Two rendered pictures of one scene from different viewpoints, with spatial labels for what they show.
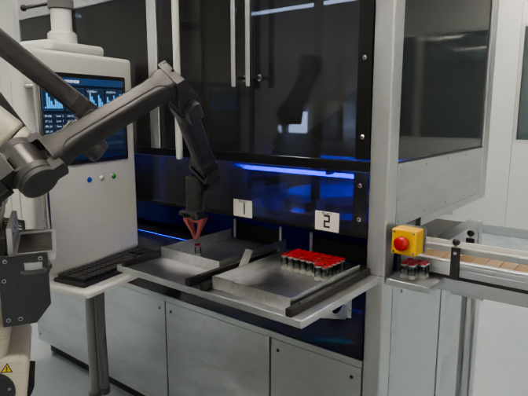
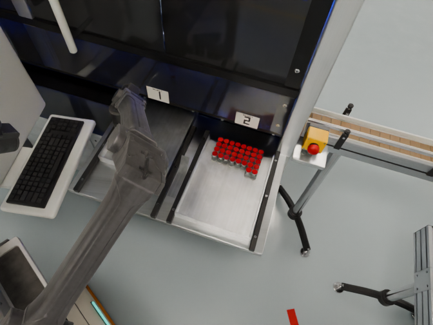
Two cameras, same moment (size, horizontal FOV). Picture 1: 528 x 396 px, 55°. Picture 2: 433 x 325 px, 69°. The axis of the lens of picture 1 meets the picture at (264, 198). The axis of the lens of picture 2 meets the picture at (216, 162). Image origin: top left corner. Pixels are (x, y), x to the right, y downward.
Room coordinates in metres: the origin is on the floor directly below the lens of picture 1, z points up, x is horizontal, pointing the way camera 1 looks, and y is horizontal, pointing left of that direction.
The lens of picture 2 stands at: (0.90, 0.20, 1.88)
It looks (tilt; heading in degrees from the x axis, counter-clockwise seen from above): 58 degrees down; 334
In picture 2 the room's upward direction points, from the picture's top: 6 degrees clockwise
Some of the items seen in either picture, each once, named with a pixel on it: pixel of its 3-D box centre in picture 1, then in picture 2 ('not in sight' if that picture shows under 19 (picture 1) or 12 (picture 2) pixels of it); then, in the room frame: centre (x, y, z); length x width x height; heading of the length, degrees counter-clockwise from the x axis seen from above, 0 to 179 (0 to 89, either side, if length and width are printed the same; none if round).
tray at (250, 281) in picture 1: (288, 276); (227, 184); (1.36, -0.07, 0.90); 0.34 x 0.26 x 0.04; 141
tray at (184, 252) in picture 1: (225, 247); (151, 133); (1.65, 0.13, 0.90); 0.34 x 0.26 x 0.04; 142
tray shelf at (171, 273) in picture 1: (251, 270); (186, 164); (1.49, 0.04, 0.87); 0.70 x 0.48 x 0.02; 52
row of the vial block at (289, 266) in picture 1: (306, 265); (234, 163); (1.42, -0.12, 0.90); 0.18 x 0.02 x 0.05; 51
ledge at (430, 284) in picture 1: (416, 280); (310, 149); (1.40, -0.44, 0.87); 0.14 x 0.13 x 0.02; 142
